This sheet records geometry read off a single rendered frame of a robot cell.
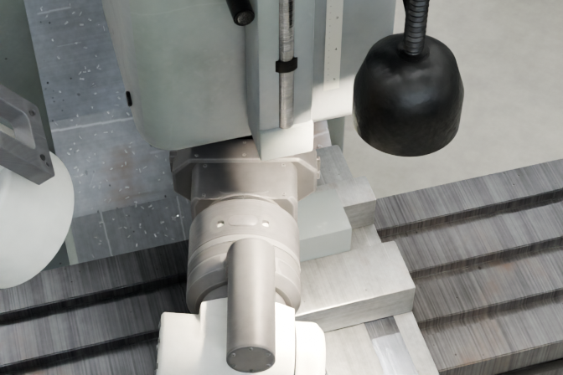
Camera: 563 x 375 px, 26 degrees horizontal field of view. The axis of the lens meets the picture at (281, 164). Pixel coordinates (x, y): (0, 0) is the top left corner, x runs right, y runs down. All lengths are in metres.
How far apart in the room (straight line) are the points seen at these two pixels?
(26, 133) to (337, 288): 0.68
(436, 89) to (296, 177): 0.26
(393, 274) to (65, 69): 0.47
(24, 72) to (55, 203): 0.94
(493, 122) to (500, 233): 1.47
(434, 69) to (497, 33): 2.26
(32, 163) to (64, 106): 0.93
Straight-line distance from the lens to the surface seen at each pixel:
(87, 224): 1.42
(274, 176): 0.99
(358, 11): 0.86
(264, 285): 0.87
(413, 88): 0.76
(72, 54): 1.40
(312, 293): 1.14
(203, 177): 0.99
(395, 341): 1.17
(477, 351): 1.25
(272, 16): 0.79
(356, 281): 1.15
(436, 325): 1.28
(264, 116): 0.85
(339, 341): 1.16
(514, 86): 2.90
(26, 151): 0.49
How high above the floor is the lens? 2.00
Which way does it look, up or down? 48 degrees down
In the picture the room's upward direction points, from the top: straight up
